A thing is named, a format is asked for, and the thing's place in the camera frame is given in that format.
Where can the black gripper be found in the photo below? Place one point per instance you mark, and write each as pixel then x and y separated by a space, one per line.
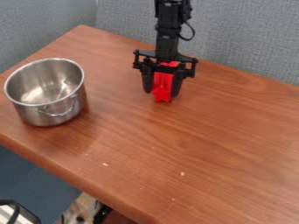
pixel 165 60

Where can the red star-shaped block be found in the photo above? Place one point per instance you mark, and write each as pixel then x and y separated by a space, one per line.
pixel 161 89

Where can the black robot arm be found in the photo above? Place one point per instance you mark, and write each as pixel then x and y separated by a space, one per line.
pixel 173 13

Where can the stainless steel pot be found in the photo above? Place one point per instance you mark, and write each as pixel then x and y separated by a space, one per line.
pixel 47 92

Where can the clutter under table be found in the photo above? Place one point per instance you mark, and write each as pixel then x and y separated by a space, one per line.
pixel 83 210

